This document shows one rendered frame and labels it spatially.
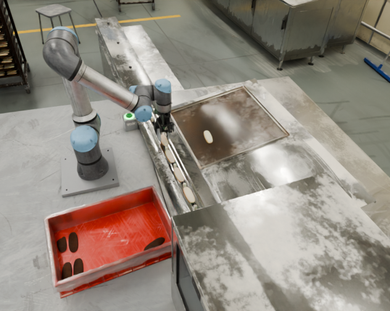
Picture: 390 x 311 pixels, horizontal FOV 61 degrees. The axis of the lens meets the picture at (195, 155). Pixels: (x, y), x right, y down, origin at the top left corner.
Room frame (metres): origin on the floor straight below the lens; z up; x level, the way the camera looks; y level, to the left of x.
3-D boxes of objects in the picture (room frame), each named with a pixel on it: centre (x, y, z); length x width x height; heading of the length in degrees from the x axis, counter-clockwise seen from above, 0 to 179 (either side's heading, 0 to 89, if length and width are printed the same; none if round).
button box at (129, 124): (1.55, 0.39, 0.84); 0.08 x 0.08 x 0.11; 23
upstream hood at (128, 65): (2.36, 0.60, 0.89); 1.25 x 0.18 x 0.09; 23
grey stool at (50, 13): (4.33, 1.90, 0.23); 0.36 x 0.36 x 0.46; 53
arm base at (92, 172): (1.16, 0.50, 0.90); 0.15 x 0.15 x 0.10
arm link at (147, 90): (1.32, 0.26, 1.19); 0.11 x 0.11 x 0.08; 11
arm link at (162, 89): (1.36, 0.17, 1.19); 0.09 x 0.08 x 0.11; 101
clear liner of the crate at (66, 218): (0.76, 0.32, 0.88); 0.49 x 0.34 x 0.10; 116
